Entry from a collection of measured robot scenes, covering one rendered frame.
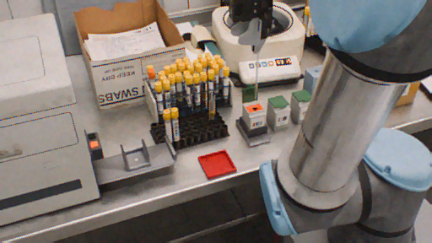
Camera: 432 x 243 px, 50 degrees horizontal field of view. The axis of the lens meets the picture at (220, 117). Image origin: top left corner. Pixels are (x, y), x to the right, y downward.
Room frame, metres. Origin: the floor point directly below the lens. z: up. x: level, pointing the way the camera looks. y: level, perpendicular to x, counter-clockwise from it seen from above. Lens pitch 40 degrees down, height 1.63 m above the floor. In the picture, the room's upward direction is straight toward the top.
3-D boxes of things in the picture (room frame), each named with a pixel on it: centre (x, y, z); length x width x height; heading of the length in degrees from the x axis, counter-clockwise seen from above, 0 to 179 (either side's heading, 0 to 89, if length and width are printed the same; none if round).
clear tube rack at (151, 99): (0.96, 0.08, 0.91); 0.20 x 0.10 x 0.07; 112
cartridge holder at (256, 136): (0.85, -0.08, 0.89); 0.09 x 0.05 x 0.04; 20
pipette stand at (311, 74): (0.98, -0.27, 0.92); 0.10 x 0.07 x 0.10; 113
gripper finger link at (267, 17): (0.82, -0.08, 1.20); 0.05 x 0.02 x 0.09; 20
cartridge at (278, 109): (0.88, -0.14, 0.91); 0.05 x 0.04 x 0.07; 22
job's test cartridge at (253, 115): (0.85, -0.08, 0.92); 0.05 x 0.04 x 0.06; 20
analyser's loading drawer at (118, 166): (0.71, 0.20, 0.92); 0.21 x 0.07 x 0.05; 112
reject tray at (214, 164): (0.74, 0.01, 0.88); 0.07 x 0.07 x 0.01; 22
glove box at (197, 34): (1.16, 0.07, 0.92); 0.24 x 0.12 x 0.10; 22
